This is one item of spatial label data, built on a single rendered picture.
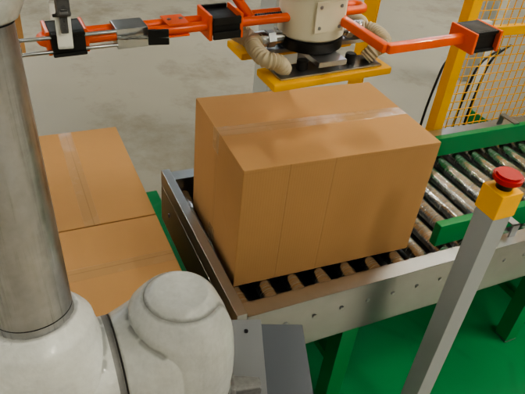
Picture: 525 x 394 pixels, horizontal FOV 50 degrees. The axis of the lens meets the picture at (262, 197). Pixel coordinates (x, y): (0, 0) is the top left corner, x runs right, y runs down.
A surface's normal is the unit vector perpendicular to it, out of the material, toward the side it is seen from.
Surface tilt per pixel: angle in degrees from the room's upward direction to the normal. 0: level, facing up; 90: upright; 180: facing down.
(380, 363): 0
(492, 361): 0
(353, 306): 90
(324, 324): 90
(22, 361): 45
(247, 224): 90
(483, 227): 90
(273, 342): 0
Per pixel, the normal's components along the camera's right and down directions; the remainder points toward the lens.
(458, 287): -0.91, 0.17
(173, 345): 0.13, 0.16
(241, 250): 0.38, 0.58
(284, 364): 0.10, -0.80
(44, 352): 0.40, -0.19
